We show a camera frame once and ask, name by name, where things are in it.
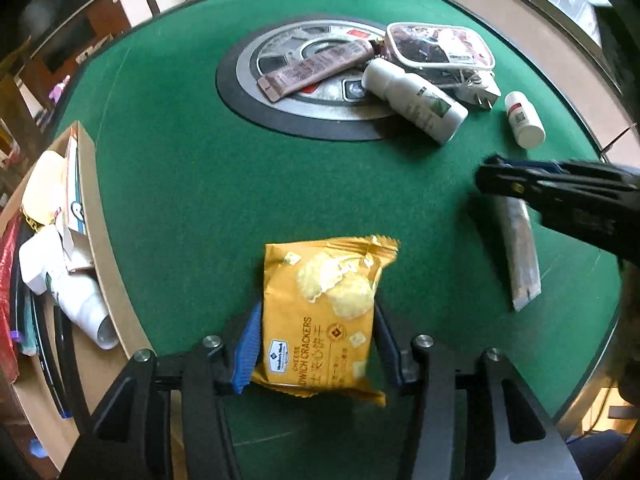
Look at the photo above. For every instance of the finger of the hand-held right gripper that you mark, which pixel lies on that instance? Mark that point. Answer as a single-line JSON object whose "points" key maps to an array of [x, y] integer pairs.
{"points": [[520, 164], [505, 182]]}

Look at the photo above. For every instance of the brown stick sachet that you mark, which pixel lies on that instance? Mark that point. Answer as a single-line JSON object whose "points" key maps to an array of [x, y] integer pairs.
{"points": [[315, 67], [522, 260]]}

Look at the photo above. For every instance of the black television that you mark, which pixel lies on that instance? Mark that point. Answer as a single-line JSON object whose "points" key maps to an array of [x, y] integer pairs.
{"points": [[75, 0]]}

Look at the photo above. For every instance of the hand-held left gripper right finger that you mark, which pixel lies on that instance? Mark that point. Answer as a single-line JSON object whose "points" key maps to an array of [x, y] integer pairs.
{"points": [[392, 360]]}

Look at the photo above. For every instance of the cardboard box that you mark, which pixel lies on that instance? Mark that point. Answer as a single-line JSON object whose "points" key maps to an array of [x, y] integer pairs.
{"points": [[107, 270]]}

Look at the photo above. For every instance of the small white bottle red label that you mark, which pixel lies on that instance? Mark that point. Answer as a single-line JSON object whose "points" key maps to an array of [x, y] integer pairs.
{"points": [[525, 122]]}

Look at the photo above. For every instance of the person's blue trouser leg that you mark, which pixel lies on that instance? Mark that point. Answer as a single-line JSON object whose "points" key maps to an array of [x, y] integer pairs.
{"points": [[600, 455]]}

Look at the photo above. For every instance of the clear cosmetic pouch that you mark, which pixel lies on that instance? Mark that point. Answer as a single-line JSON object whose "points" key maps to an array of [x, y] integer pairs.
{"points": [[440, 45]]}

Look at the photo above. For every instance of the large white bottle green label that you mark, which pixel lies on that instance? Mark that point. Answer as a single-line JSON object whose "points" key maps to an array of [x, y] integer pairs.
{"points": [[415, 100]]}

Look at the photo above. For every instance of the pale yellow soft pouch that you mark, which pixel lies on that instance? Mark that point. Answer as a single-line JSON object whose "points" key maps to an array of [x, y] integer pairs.
{"points": [[45, 185]]}

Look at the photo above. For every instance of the round table control panel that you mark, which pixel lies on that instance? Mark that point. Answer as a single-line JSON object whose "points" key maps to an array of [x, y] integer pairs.
{"points": [[250, 100]]}

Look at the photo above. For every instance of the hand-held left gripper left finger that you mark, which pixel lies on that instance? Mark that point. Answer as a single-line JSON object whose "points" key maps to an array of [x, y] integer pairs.
{"points": [[247, 355]]}

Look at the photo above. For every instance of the yellow cracker packet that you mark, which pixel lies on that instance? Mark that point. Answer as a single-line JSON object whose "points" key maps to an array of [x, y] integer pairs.
{"points": [[320, 320]]}

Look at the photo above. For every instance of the red snack bag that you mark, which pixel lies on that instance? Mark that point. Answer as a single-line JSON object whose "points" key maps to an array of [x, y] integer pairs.
{"points": [[7, 300]]}

